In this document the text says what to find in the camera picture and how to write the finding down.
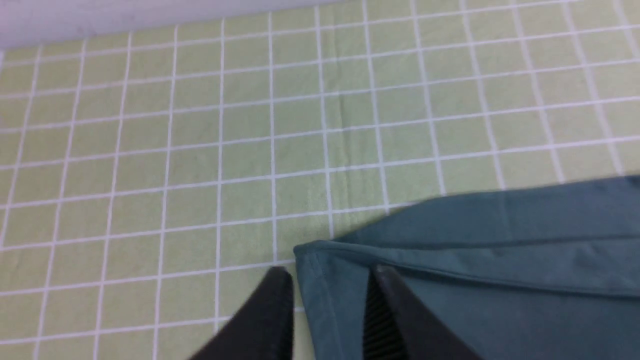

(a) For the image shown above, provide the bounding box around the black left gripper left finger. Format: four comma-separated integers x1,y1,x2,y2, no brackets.
190,266,295,360

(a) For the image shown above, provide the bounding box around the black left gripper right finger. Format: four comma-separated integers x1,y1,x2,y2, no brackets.
362,265,481,360

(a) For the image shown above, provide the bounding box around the green long-sleeved shirt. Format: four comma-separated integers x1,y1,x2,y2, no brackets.
294,175,640,360

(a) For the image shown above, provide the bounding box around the green checkered tablecloth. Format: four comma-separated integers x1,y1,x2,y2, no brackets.
0,0,640,360

